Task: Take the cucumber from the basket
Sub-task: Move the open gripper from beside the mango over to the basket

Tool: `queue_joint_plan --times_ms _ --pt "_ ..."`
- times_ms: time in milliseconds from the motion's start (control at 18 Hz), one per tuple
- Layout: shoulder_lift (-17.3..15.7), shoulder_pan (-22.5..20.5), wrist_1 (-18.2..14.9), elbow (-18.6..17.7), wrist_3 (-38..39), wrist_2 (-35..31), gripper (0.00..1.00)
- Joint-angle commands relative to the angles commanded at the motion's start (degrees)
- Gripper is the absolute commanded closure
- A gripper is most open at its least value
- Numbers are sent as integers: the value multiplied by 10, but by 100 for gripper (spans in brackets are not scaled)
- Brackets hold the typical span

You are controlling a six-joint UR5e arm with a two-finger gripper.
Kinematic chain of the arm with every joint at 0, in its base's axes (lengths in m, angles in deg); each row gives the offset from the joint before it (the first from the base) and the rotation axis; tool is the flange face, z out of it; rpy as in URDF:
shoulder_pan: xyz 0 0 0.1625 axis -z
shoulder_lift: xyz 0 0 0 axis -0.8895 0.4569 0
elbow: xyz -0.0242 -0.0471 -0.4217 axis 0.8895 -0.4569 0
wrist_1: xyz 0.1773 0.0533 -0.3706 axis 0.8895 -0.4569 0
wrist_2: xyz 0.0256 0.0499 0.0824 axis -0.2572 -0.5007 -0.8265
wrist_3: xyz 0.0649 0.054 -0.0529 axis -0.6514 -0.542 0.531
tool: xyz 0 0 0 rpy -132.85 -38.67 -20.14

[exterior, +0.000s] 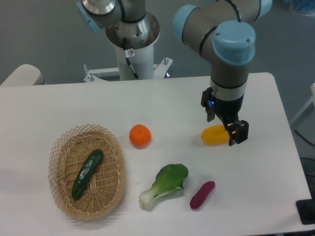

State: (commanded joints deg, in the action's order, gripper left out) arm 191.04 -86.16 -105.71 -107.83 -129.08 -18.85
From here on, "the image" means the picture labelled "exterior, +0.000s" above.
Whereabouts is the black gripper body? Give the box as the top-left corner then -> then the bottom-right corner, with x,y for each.
212,95 -> 244,125

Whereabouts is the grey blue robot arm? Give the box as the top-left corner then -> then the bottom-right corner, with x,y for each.
77,0 -> 272,145

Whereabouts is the green cucumber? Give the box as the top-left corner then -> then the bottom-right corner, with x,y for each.
71,149 -> 104,200

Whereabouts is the woven wicker basket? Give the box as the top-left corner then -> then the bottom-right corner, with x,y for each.
48,124 -> 126,220

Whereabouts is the yellow bell pepper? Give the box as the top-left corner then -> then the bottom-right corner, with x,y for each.
201,125 -> 229,146

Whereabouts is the green bok choy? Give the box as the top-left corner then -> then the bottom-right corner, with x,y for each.
139,164 -> 189,210

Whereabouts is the orange tangerine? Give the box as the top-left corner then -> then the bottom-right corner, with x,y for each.
129,124 -> 152,148

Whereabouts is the purple sweet potato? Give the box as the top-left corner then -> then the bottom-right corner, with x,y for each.
189,181 -> 216,209

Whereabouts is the black device at edge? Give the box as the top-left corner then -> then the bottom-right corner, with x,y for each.
296,199 -> 315,225

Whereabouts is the white chair back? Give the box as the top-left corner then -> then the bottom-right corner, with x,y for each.
0,64 -> 46,87

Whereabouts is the black pedestal cable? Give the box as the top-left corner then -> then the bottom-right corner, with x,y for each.
122,37 -> 140,80

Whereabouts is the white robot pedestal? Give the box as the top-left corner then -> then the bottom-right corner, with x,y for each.
84,12 -> 173,83

